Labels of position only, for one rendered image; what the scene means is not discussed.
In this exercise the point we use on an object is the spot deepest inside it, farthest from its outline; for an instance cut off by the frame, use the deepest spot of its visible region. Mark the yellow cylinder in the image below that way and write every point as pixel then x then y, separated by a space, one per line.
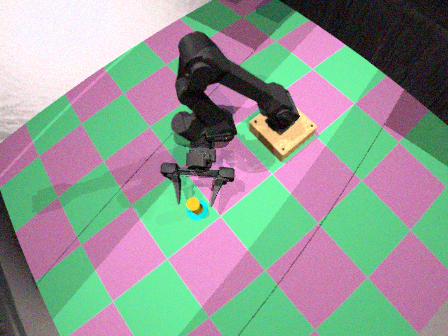
pixel 194 206

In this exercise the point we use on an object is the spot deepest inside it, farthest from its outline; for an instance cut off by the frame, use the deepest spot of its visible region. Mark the cyan circle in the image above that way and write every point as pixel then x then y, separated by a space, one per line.
pixel 202 215

